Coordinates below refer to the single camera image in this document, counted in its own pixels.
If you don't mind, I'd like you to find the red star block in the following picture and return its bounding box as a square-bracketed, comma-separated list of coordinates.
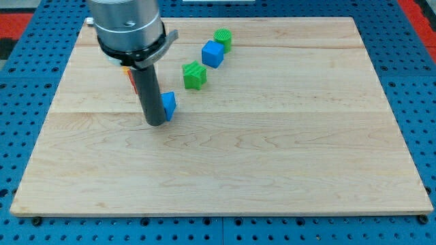
[127, 69, 138, 94]

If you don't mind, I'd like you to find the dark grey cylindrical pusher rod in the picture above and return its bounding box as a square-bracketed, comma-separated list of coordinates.
[131, 65, 166, 126]

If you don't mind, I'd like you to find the green star block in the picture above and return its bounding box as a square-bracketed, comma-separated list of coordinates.
[182, 61, 207, 90]

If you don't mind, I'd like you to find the green cylinder block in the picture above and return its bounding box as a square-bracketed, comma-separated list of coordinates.
[213, 28, 232, 54]

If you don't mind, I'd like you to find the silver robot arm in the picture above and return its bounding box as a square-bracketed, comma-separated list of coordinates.
[87, 0, 178, 126]

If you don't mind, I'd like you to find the blue cube block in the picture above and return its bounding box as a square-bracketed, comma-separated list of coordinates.
[202, 40, 224, 68]

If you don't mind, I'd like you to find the light wooden board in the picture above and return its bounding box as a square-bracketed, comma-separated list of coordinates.
[10, 17, 433, 217]

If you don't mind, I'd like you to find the blue triangle block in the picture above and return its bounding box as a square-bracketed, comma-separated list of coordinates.
[161, 91, 176, 121]

